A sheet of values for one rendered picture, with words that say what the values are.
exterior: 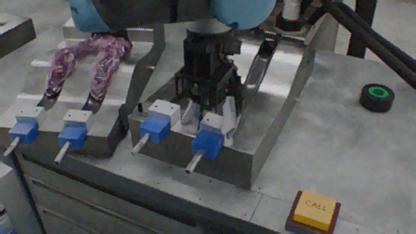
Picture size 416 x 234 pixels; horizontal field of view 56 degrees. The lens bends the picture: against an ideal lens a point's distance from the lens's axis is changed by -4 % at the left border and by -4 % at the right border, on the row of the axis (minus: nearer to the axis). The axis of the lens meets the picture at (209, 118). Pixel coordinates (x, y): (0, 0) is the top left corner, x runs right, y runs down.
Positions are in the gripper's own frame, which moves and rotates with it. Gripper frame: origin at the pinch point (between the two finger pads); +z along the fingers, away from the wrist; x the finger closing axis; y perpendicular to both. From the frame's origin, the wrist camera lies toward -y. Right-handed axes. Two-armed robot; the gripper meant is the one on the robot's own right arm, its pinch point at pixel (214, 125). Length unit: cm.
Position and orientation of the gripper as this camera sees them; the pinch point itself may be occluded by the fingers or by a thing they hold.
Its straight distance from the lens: 73.3
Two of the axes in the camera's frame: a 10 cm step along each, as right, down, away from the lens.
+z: 0.0, 8.0, 6.0
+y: -4.2, 5.4, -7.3
